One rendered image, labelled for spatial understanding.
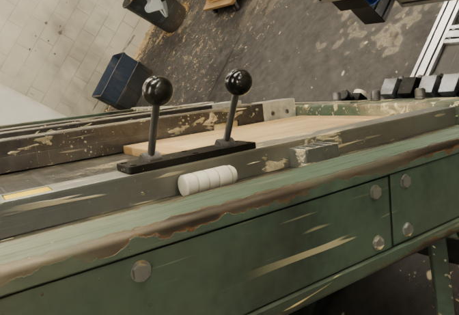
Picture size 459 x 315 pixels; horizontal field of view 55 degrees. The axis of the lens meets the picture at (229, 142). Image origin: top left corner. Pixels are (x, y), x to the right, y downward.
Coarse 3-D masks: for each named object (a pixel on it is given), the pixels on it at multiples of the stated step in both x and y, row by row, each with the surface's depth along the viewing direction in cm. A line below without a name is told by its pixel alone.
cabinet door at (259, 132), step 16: (224, 128) 119; (240, 128) 116; (256, 128) 114; (272, 128) 110; (288, 128) 106; (304, 128) 103; (320, 128) 100; (144, 144) 103; (160, 144) 100; (176, 144) 99; (192, 144) 96; (208, 144) 94
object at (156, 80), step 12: (144, 84) 53; (156, 84) 52; (168, 84) 53; (144, 96) 53; (156, 96) 52; (168, 96) 53; (156, 108) 54; (156, 120) 55; (156, 132) 57; (144, 156) 58; (156, 156) 59
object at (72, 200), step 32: (352, 128) 77; (384, 128) 82; (416, 128) 87; (224, 160) 63; (256, 160) 66; (288, 160) 69; (64, 192) 51; (96, 192) 53; (128, 192) 55; (160, 192) 58; (0, 224) 47; (32, 224) 49
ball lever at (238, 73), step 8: (232, 72) 59; (240, 72) 58; (248, 72) 59; (232, 80) 58; (240, 80) 58; (248, 80) 59; (232, 88) 59; (240, 88) 58; (248, 88) 59; (232, 96) 61; (232, 104) 61; (232, 112) 62; (232, 120) 63; (224, 136) 64; (216, 144) 65; (224, 144) 64; (232, 144) 65
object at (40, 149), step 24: (144, 120) 109; (168, 120) 113; (192, 120) 116; (216, 120) 120; (240, 120) 125; (264, 120) 129; (0, 144) 92; (24, 144) 94; (48, 144) 97; (72, 144) 100; (96, 144) 103; (120, 144) 106; (0, 168) 92; (24, 168) 95
